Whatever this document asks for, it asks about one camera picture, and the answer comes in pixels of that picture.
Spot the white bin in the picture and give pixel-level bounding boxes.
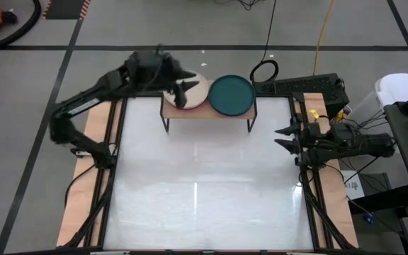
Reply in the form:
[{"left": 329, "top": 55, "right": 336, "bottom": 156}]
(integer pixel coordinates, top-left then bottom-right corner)
[{"left": 348, "top": 72, "right": 408, "bottom": 125}]

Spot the yellow cable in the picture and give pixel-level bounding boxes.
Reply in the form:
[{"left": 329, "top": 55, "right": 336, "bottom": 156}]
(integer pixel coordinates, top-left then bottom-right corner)
[{"left": 312, "top": 0, "right": 334, "bottom": 77}]

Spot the black table frame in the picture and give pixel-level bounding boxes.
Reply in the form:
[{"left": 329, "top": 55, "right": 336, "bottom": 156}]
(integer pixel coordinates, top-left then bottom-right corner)
[{"left": 57, "top": 90, "right": 359, "bottom": 253}]

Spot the white paper sheet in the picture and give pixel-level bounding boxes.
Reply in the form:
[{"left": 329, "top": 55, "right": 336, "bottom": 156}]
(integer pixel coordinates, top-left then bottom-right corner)
[{"left": 340, "top": 169, "right": 366, "bottom": 201}]

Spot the pink plate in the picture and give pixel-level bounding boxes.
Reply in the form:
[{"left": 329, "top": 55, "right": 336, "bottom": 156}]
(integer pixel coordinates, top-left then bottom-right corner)
[{"left": 168, "top": 103, "right": 207, "bottom": 111}]

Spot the beige plate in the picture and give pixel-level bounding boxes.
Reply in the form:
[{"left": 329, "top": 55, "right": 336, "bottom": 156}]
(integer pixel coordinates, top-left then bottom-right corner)
[{"left": 163, "top": 69, "right": 210, "bottom": 111}]

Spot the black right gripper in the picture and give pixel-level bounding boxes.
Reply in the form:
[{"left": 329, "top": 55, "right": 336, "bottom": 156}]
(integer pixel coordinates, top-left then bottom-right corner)
[{"left": 273, "top": 121, "right": 333, "bottom": 168}]

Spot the hazard striped floor mat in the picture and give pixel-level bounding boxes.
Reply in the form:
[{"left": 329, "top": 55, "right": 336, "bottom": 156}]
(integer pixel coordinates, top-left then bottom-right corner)
[{"left": 42, "top": 0, "right": 91, "bottom": 21}]

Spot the black cable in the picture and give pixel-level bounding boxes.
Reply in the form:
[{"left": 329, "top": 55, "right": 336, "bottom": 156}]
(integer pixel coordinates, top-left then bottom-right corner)
[{"left": 249, "top": 0, "right": 280, "bottom": 84}]

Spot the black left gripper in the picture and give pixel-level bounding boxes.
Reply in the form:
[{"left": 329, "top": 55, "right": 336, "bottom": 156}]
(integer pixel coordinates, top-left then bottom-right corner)
[{"left": 153, "top": 53, "right": 200, "bottom": 109}]

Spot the wooden shelf with black frame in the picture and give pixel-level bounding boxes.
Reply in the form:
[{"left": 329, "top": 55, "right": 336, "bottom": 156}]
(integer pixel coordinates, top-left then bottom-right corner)
[{"left": 159, "top": 79, "right": 258, "bottom": 135}]

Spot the teal plate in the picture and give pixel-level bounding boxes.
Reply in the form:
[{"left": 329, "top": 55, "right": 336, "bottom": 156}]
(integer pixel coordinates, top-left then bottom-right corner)
[{"left": 208, "top": 74, "right": 256, "bottom": 117}]

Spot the wooden base board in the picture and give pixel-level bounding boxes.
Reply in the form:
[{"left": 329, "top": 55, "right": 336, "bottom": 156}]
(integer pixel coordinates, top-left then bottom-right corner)
[
  {"left": 294, "top": 92, "right": 360, "bottom": 249},
  {"left": 57, "top": 101, "right": 123, "bottom": 249}
]

